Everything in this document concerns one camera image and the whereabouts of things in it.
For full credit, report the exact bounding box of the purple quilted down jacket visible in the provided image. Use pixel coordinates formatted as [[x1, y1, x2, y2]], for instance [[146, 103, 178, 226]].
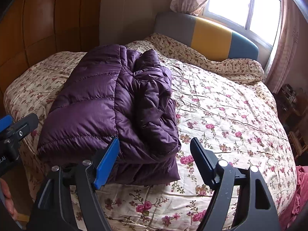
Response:
[[37, 44, 181, 186]]

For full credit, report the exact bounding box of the person's hand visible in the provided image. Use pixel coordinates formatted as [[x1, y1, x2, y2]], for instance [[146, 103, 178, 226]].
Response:
[[0, 179, 18, 221]]

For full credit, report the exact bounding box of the floral bed quilt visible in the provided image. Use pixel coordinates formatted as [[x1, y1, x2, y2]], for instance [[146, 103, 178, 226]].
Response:
[[4, 33, 297, 230]]

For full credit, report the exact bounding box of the wooden chair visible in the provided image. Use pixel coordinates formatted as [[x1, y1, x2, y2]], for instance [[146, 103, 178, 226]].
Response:
[[288, 131, 307, 160]]

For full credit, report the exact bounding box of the red cloth beside bed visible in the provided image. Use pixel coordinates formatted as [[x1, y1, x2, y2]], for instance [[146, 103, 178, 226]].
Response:
[[279, 166, 307, 230]]

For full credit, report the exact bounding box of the cluttered wooden side table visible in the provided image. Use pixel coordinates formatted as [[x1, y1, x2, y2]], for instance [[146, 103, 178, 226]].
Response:
[[274, 84, 307, 134]]

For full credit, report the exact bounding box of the brown wooden wardrobe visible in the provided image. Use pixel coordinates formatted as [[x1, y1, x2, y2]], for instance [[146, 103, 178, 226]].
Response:
[[0, 0, 104, 116]]

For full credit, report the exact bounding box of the right floral curtain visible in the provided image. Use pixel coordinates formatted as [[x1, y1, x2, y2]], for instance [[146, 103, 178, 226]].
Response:
[[264, 0, 300, 93]]

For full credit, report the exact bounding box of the grey yellow blue headboard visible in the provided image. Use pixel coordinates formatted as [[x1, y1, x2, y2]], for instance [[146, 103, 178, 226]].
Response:
[[153, 12, 259, 61]]

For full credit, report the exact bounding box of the bright window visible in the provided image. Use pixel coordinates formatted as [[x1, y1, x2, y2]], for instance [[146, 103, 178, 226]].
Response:
[[203, 0, 281, 48]]

